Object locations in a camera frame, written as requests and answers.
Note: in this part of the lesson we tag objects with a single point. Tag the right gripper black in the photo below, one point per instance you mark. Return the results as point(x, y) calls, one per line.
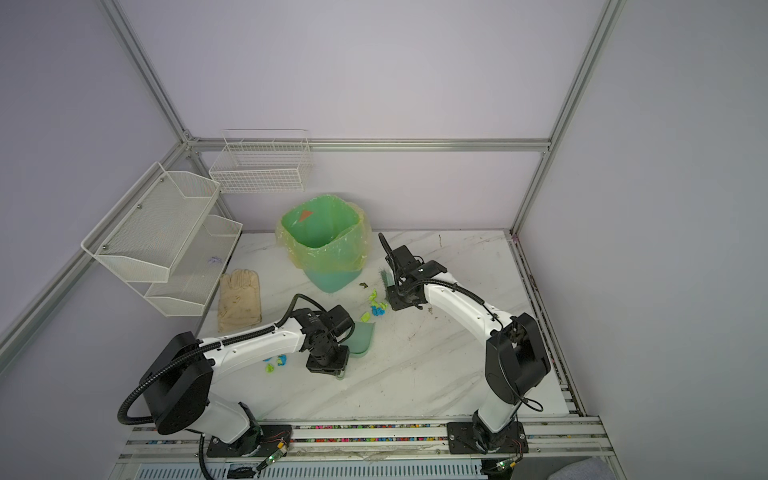
point(395, 304)

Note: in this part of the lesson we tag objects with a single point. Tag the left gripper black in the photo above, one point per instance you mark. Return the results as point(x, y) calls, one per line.
point(336, 368)

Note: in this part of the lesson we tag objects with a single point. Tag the green hand brush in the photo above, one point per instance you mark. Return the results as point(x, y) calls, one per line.
point(387, 280)

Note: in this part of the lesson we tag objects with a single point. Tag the green plastic dustpan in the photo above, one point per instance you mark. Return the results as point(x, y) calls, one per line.
point(359, 342)

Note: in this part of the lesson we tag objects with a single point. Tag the robot right arm white black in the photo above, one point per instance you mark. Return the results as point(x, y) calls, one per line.
point(515, 357)

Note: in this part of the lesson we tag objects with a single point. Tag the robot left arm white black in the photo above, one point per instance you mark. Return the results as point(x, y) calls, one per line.
point(176, 391)

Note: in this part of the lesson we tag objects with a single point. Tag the paper scraps cluster upper left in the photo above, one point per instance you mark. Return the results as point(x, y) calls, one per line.
point(377, 307)

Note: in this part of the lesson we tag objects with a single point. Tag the paper scraps cluster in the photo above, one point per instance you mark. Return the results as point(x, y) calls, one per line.
point(273, 363)
point(377, 307)

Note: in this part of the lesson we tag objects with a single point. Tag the paper scraps cluster far left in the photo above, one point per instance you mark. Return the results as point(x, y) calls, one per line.
point(273, 363)

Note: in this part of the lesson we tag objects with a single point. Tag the green trash bin with bag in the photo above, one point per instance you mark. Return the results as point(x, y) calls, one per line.
point(328, 238)

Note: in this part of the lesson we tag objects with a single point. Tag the beige glove left side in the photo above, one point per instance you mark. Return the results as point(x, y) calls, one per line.
point(239, 305)

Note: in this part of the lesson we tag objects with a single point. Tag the white mesh two-tier shelf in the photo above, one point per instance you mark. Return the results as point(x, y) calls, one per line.
point(165, 241)

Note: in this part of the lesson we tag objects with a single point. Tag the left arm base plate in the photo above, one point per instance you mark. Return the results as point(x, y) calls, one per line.
point(260, 442)

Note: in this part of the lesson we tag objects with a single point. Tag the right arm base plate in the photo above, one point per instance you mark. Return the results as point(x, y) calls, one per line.
point(475, 438)

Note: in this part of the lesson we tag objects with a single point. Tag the white slotted cable duct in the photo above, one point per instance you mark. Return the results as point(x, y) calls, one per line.
point(399, 469)

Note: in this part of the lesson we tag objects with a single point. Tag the white wire basket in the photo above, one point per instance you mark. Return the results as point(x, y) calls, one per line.
point(263, 161)

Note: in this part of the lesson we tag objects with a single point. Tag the aluminium front rail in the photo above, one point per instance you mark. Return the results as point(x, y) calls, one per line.
point(374, 440)

